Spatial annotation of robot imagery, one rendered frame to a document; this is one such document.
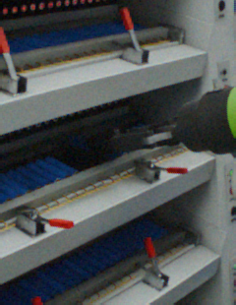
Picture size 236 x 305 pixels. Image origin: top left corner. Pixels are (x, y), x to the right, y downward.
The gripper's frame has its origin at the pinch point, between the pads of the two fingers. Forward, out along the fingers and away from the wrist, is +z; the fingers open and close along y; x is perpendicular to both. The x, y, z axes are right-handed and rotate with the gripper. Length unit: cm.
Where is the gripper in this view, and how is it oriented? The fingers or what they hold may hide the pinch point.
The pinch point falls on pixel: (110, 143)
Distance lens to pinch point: 112.1
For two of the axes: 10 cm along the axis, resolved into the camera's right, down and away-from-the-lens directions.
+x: 2.7, 9.5, 1.4
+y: -6.7, 2.8, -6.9
